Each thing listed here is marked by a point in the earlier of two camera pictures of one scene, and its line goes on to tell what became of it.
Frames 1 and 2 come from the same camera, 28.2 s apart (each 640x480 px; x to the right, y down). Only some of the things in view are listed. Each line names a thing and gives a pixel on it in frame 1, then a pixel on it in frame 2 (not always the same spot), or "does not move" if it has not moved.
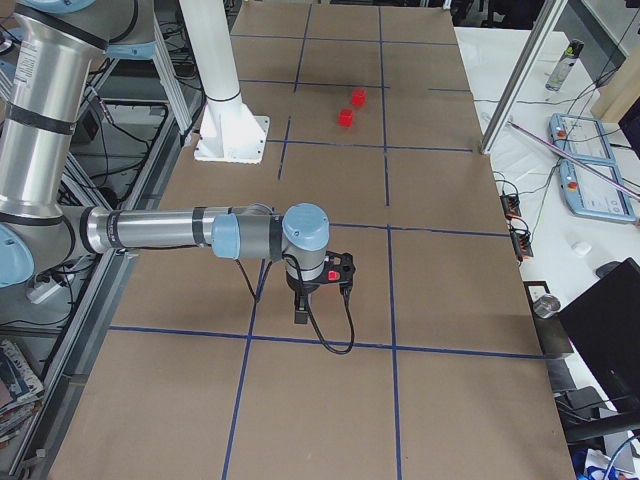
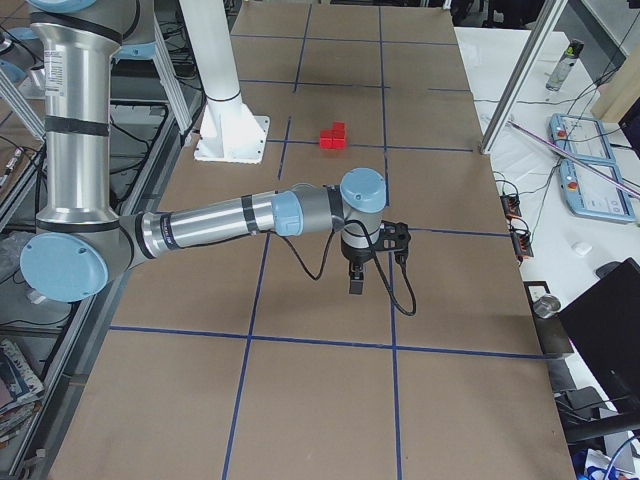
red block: [345, 117] → [338, 141]
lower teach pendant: [591, 196] does not move
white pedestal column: [228, 132] does not move
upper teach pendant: [581, 137] does not move
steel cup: [546, 305] does not move
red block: [358, 97] → [338, 130]
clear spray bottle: [559, 75] does not move
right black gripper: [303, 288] → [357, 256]
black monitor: [602, 324] does not move
